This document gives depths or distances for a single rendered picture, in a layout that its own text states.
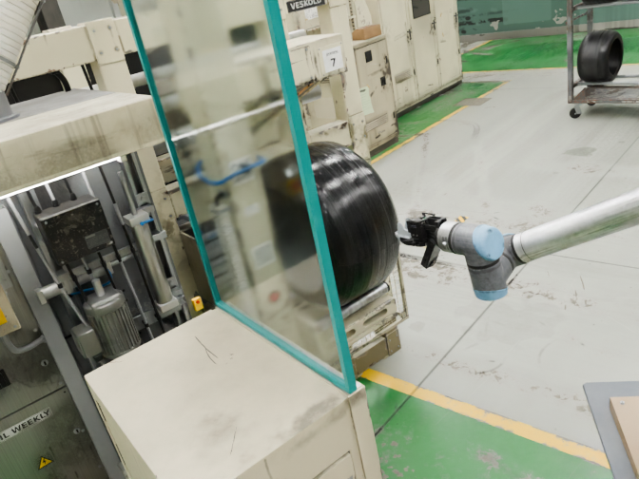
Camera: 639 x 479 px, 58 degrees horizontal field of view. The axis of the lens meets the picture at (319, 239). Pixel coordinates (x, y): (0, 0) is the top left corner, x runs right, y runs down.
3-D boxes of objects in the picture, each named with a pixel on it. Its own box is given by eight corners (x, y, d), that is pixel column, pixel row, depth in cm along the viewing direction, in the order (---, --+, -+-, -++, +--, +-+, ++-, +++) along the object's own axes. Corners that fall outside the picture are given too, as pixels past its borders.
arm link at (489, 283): (516, 283, 164) (507, 245, 160) (502, 306, 156) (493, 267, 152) (485, 282, 170) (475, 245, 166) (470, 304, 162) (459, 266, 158)
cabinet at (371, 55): (358, 167, 638) (338, 51, 586) (319, 164, 675) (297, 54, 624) (402, 141, 696) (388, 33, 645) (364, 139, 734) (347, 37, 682)
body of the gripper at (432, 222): (421, 211, 175) (452, 215, 166) (427, 237, 178) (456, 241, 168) (403, 220, 172) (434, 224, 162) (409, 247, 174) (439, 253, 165)
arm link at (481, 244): (489, 270, 151) (480, 236, 148) (452, 262, 161) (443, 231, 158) (510, 252, 156) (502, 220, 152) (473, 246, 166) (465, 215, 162)
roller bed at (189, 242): (216, 308, 227) (195, 240, 215) (199, 296, 239) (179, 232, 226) (258, 286, 237) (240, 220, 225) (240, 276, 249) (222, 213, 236)
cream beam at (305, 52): (215, 117, 194) (203, 72, 188) (183, 112, 213) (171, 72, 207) (350, 71, 224) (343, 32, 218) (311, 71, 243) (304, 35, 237)
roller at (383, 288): (319, 335, 199) (314, 322, 199) (314, 335, 203) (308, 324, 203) (392, 290, 216) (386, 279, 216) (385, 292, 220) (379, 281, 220)
